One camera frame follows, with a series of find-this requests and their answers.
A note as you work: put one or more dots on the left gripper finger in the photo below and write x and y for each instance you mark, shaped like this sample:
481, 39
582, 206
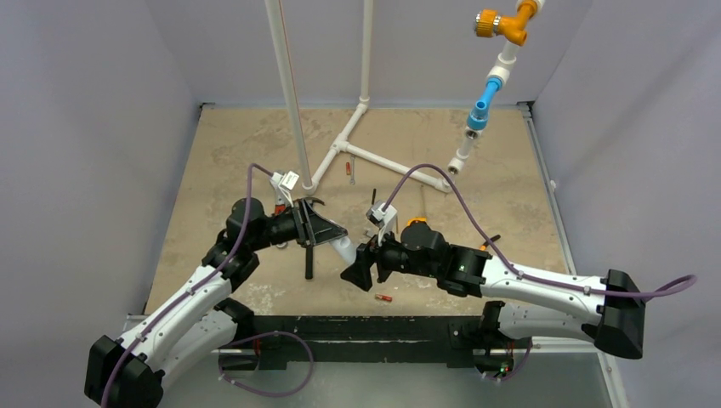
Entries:
300, 214
319, 229

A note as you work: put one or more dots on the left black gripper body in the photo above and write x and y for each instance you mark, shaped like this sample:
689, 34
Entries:
281, 229

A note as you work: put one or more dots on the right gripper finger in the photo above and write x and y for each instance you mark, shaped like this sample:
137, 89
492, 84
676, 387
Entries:
359, 272
388, 261

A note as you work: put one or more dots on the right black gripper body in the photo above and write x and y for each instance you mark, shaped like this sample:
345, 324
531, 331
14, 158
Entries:
380, 257

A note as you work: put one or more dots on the white remote control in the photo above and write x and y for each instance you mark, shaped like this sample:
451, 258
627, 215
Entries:
345, 248

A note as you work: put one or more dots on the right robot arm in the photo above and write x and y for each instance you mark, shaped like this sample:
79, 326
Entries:
604, 311

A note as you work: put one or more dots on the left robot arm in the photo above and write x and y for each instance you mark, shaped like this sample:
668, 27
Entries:
136, 368

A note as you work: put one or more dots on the yellow tape measure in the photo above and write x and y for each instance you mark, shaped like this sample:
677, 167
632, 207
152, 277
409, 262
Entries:
415, 220

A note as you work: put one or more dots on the red battery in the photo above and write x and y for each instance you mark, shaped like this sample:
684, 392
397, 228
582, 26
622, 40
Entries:
384, 298

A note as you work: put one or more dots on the blue pipe fitting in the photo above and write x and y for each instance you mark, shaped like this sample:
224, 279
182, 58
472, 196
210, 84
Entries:
479, 115

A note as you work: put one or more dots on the orange pipe valve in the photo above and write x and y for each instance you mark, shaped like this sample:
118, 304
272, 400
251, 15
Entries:
490, 23

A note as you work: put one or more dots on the black handled hammer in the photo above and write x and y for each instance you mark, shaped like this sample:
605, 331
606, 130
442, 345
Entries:
309, 252

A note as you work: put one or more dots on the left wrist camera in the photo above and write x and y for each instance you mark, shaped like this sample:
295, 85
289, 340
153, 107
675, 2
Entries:
283, 184

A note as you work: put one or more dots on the orange handled pliers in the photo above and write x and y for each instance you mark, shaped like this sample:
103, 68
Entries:
487, 243

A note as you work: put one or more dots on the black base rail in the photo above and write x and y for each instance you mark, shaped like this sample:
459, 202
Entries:
452, 341

